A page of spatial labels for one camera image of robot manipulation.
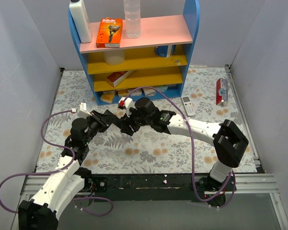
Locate white sponge pack tilted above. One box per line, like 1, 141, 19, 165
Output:
142, 87, 156, 97

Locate red and white long box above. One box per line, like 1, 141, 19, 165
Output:
107, 70, 135, 88

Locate aluminium rail frame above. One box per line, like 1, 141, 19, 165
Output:
20, 64, 288, 230

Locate mint green sponge pack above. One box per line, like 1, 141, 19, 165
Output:
155, 85, 168, 92

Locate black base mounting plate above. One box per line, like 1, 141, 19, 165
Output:
86, 173, 236, 203

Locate blue and white can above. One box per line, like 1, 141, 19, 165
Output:
154, 45, 176, 58

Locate black remote control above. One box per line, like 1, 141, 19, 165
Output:
111, 116, 124, 130

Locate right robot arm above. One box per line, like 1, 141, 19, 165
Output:
118, 97, 249, 190

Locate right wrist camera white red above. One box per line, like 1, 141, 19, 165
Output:
118, 97, 135, 117

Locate white remote control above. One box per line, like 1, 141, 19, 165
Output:
181, 96, 195, 117

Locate blue wooden shelf unit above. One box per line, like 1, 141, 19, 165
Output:
68, 0, 200, 105

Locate white plastic bottle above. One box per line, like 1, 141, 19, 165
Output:
69, 0, 92, 43

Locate orange Gillette razor box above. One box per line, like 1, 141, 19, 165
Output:
96, 18, 123, 48

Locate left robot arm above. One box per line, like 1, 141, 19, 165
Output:
18, 110, 120, 230

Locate small clear wrapped item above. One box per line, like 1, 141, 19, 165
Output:
175, 60, 181, 66

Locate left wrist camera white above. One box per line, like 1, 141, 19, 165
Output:
71, 103, 91, 119

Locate clear plastic water bottle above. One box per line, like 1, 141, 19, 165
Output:
123, 0, 141, 39

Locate yellow Kamenoko sponge pack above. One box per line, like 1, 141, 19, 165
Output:
100, 93, 116, 104

